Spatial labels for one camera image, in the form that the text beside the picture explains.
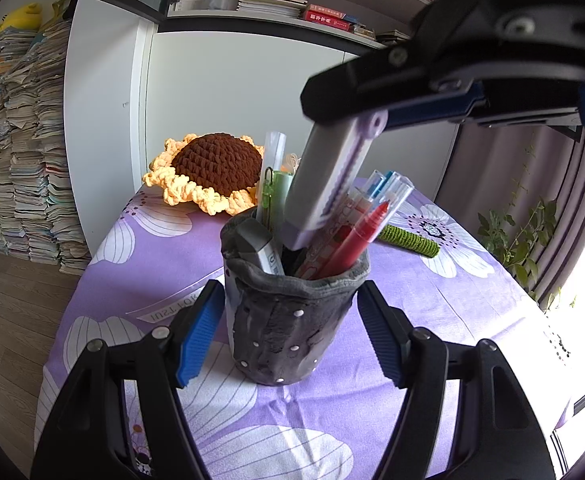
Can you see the white purple correction tape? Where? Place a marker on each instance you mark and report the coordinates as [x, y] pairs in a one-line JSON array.
[[317, 185]]

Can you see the crochet sunflower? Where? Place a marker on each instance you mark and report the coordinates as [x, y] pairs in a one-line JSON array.
[[212, 165]]

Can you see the white bookcase cabinet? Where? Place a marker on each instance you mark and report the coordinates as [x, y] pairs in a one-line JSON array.
[[222, 85]]

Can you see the yellow plush toy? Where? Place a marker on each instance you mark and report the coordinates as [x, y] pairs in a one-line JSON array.
[[17, 19]]

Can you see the stack of red books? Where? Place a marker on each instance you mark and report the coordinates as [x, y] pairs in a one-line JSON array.
[[325, 17]]

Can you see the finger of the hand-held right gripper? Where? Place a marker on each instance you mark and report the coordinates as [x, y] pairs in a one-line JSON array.
[[437, 107], [362, 85]]

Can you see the yellow cloth bag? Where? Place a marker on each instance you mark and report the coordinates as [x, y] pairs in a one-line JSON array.
[[62, 10]]

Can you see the clear frosted gel pen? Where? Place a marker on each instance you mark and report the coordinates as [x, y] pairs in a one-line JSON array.
[[275, 152]]

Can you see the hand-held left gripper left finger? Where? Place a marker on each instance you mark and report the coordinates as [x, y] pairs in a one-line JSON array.
[[200, 340]]

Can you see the pale green eraser pen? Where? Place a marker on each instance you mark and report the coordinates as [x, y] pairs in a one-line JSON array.
[[283, 190]]

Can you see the wide stack of worn booklets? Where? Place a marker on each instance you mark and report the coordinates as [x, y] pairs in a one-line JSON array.
[[393, 36]]

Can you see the small stack of books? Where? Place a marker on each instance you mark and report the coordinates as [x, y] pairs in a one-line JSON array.
[[360, 29]]

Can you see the green crochet stem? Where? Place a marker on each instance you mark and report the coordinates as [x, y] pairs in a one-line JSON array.
[[410, 241]]

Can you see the orange pink patterned pen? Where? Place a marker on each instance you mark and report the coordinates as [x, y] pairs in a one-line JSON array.
[[335, 230]]

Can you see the red pen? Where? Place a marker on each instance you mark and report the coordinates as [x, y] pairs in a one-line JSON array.
[[357, 245]]

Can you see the tall pile of books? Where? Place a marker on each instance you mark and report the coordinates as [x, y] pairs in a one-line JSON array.
[[22, 160]]

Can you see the mauve curtain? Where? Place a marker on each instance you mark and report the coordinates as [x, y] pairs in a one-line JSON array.
[[547, 170]]

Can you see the green leafy plant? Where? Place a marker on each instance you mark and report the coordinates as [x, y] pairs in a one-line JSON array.
[[517, 240]]

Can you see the grey pen holder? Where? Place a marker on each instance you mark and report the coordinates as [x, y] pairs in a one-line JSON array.
[[282, 330]]

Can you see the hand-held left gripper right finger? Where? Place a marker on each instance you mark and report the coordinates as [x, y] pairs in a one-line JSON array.
[[377, 340]]

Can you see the purple floral tablecloth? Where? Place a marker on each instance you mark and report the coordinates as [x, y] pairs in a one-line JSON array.
[[172, 260]]

